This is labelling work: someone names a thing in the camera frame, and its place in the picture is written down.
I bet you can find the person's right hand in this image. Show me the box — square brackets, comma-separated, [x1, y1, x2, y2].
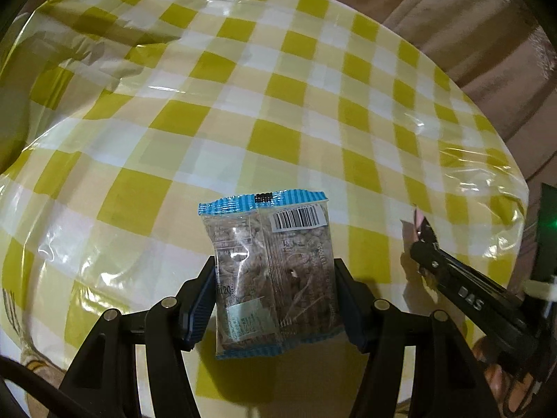
[472, 337, 544, 418]

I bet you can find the beige fabric sofa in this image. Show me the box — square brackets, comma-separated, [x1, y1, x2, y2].
[300, 0, 557, 184]

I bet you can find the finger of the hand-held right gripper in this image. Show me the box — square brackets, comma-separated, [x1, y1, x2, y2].
[410, 241, 450, 280]

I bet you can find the black cable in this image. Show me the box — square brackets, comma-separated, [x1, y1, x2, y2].
[0, 355, 62, 418]

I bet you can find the clear blue-edged nut packet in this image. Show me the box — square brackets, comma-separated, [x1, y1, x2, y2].
[198, 190, 342, 360]

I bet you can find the yellow checked tablecloth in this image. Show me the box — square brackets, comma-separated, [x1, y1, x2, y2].
[0, 0, 529, 418]

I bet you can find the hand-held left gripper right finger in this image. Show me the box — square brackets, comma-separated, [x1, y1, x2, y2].
[333, 259, 497, 418]

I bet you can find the small pink black packet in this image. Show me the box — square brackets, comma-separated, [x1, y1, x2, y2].
[400, 209, 437, 247]

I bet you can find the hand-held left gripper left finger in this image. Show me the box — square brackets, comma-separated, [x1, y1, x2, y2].
[58, 256, 218, 418]

